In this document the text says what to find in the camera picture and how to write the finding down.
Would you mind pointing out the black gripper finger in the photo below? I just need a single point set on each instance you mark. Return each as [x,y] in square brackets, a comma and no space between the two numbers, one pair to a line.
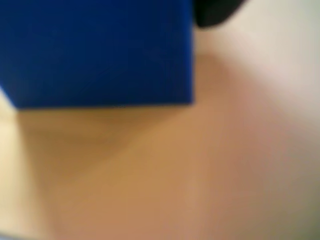
[215,11]

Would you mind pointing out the medium blue cube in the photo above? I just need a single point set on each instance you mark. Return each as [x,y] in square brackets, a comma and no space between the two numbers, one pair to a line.
[100,50]

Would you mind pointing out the orange paper square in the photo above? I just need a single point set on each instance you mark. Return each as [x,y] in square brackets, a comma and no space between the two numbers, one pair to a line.
[150,175]

